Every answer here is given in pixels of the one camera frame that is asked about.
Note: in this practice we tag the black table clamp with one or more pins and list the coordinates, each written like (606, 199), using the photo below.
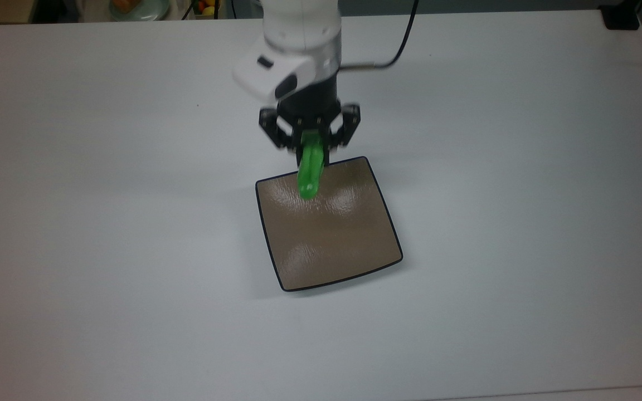
(621, 18)

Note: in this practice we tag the basket of colourful fruit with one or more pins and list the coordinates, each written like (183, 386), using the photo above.
(208, 8)

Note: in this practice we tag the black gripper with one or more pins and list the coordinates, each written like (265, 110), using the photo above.
(312, 106)

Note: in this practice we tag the orange food item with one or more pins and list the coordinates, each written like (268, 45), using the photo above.
(126, 4)

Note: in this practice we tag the green chili pepper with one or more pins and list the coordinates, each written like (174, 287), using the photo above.
(311, 167)

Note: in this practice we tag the pale green round plate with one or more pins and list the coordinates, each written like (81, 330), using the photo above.
(154, 11)

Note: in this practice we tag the brown square ceramic plate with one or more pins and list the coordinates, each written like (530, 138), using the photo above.
(332, 239)

